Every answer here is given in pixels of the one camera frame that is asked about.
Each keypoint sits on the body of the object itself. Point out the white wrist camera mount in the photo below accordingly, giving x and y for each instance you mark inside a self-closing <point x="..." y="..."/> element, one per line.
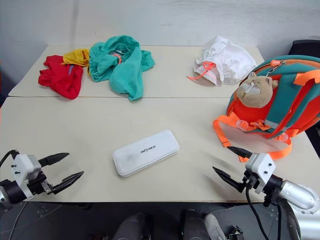
<point x="23" y="163"/>
<point x="262" y="166"/>

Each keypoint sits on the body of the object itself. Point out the teal cloth garment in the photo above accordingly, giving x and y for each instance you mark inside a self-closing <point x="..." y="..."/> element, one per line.
<point x="125" y="72"/>

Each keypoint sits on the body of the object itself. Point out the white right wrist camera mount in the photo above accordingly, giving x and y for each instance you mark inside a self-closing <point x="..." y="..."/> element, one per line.
<point x="262" y="166"/>

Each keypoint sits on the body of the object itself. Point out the dark rounded shape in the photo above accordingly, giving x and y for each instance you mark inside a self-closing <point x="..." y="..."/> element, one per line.
<point x="195" y="225"/>
<point x="132" y="226"/>

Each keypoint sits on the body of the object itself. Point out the black chair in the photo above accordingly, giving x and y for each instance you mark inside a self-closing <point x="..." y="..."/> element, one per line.
<point x="305" y="47"/>

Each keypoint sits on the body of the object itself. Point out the grey rounded shape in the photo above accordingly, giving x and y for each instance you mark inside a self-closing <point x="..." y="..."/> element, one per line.
<point x="213" y="226"/>

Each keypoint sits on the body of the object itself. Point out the white rectangular case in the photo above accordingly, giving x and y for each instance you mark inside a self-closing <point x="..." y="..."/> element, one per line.
<point x="146" y="153"/>

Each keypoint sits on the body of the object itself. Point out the yellow cloth garment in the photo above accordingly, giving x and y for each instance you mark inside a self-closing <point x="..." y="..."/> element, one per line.
<point x="75" y="57"/>

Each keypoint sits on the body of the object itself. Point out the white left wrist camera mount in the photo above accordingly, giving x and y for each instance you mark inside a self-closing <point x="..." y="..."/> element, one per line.
<point x="23" y="163"/>

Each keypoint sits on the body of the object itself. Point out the red cloth garment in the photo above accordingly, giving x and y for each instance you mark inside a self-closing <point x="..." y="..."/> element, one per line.
<point x="62" y="80"/>

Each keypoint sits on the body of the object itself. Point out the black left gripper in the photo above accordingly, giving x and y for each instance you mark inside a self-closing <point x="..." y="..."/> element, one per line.
<point x="37" y="186"/>

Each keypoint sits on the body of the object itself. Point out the beige plush cat charm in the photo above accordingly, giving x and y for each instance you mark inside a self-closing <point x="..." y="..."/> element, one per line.
<point x="257" y="92"/>

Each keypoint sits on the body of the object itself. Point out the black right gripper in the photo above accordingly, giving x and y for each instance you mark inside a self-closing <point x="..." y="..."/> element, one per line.
<point x="250" y="182"/>

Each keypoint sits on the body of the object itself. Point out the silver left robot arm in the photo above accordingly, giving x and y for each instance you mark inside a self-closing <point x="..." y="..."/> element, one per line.
<point x="11" y="191"/>

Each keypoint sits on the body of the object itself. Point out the teal and orange backpack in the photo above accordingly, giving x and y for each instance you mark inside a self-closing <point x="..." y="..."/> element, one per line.
<point x="287" y="75"/>

